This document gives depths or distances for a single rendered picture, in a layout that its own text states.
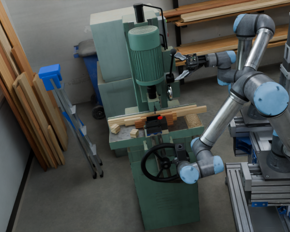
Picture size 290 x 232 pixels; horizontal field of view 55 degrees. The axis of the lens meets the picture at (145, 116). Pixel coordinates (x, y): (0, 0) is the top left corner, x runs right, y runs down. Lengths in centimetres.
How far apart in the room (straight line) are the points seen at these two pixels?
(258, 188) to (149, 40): 100
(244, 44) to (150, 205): 129
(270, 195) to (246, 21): 102
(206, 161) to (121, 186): 158
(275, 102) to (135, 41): 81
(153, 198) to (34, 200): 130
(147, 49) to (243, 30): 63
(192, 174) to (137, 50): 75
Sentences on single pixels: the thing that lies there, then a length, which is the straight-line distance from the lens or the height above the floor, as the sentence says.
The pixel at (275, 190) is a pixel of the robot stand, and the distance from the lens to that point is 173.
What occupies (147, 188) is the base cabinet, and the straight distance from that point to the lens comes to 204.
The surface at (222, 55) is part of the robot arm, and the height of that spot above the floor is 134.
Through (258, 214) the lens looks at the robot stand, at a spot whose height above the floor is 21.
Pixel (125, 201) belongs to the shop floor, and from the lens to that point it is 261.
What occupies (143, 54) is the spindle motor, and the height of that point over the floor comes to 139.
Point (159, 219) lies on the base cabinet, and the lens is 230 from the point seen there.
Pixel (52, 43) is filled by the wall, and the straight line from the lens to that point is 404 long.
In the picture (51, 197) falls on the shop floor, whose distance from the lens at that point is 292.
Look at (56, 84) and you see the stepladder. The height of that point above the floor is 105.
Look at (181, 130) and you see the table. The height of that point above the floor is 89.
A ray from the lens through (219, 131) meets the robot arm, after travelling 132.
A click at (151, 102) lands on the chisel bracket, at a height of 107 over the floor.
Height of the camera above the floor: 192
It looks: 32 degrees down
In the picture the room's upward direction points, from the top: 10 degrees counter-clockwise
